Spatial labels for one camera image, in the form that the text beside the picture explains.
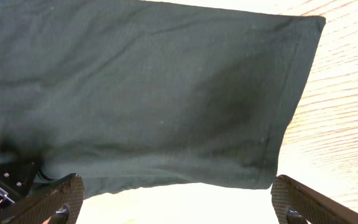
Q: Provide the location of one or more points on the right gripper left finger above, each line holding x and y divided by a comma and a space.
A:
59, 202

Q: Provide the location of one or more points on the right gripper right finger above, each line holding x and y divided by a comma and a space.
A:
294, 202

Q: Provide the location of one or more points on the black t-shirt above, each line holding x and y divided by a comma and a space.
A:
132, 94

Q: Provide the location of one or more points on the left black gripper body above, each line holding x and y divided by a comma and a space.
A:
16, 180

